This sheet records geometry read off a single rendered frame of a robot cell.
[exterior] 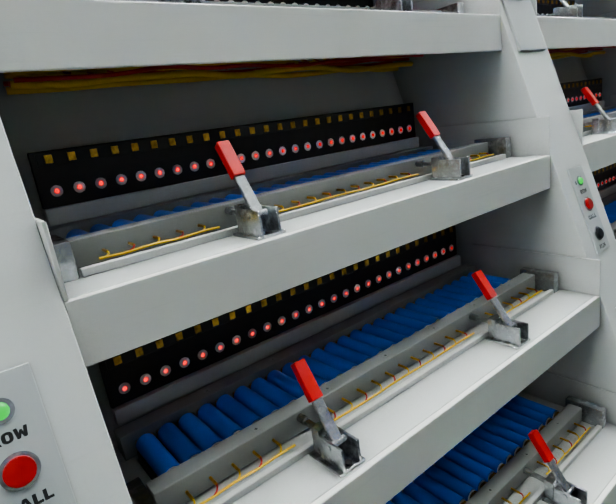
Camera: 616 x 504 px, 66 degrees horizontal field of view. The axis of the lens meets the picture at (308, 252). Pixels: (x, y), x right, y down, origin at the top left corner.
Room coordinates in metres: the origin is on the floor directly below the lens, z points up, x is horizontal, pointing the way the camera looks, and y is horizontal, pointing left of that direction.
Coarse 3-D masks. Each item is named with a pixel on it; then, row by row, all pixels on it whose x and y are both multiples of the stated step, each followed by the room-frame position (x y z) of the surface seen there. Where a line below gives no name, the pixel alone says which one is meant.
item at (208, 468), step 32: (512, 288) 0.64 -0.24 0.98; (448, 320) 0.57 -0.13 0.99; (384, 352) 0.51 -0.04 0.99; (416, 352) 0.53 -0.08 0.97; (352, 384) 0.47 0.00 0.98; (288, 416) 0.43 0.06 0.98; (224, 448) 0.39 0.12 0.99; (256, 448) 0.41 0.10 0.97; (288, 448) 0.41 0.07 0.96; (160, 480) 0.37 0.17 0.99; (192, 480) 0.37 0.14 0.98
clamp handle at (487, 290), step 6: (480, 270) 0.56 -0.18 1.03; (474, 276) 0.56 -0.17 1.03; (480, 276) 0.55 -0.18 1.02; (480, 282) 0.55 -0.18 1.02; (486, 282) 0.55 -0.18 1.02; (480, 288) 0.56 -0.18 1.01; (486, 288) 0.55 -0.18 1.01; (492, 288) 0.55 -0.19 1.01; (486, 294) 0.55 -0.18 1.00; (492, 294) 0.55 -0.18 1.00; (492, 300) 0.55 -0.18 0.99; (498, 306) 0.55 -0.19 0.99; (498, 312) 0.55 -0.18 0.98; (504, 312) 0.55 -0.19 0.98; (504, 318) 0.54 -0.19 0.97; (504, 324) 0.55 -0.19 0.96; (510, 324) 0.54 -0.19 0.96
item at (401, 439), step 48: (384, 288) 0.66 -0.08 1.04; (576, 288) 0.65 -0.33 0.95; (288, 336) 0.56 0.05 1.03; (576, 336) 0.60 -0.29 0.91; (192, 384) 0.49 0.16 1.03; (384, 384) 0.50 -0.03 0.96; (432, 384) 0.49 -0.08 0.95; (480, 384) 0.47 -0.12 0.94; (528, 384) 0.54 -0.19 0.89; (384, 432) 0.42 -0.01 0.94; (432, 432) 0.43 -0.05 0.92; (144, 480) 0.41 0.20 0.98; (240, 480) 0.39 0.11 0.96; (288, 480) 0.38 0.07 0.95; (336, 480) 0.38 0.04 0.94; (384, 480) 0.40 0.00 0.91
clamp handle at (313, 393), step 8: (304, 360) 0.41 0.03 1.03; (296, 368) 0.40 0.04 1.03; (304, 368) 0.40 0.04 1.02; (296, 376) 0.40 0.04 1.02; (304, 376) 0.40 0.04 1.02; (312, 376) 0.40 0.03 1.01; (304, 384) 0.40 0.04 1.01; (312, 384) 0.40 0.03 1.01; (304, 392) 0.40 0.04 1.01; (312, 392) 0.40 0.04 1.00; (320, 392) 0.40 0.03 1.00; (312, 400) 0.39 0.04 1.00; (320, 400) 0.40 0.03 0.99; (320, 408) 0.40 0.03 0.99; (320, 416) 0.39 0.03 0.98; (328, 416) 0.40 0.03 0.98; (328, 424) 0.39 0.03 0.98; (328, 432) 0.39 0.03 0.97; (336, 432) 0.39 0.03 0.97
